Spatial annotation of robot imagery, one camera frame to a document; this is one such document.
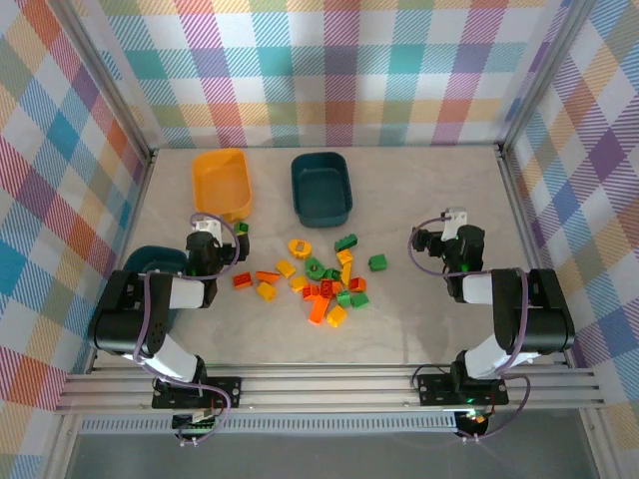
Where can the orange sloped lego piece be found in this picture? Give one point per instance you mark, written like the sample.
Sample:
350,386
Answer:
267,276

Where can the teal plastic container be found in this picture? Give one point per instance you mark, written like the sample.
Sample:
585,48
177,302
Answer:
321,192
150,257

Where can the yellow plastic container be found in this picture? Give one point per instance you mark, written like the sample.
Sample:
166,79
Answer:
222,179

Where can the long green lego brick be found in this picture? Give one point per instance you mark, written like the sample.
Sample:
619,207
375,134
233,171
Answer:
346,243

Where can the long yellow lego brick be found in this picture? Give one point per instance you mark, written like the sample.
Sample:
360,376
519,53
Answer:
346,275

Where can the long orange lego brick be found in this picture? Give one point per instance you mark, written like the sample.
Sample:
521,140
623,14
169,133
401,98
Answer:
318,310

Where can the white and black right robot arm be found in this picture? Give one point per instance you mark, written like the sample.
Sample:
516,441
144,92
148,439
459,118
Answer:
539,319

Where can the plaid fabric backdrop panel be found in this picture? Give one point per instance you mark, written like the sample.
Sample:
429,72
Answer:
324,75
599,199
40,199

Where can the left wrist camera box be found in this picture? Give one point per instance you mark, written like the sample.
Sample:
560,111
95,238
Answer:
207,224

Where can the aluminium side rail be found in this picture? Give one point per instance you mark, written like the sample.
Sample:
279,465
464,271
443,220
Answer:
141,199
526,224

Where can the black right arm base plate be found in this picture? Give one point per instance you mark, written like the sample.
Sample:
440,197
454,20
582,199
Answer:
432,391

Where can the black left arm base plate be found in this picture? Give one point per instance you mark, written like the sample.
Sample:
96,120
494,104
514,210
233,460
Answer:
167,399

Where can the aluminium mounting rail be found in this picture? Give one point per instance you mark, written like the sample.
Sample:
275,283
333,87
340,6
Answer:
324,389

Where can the aluminium frame post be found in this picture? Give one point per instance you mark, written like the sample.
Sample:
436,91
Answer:
106,80
543,75

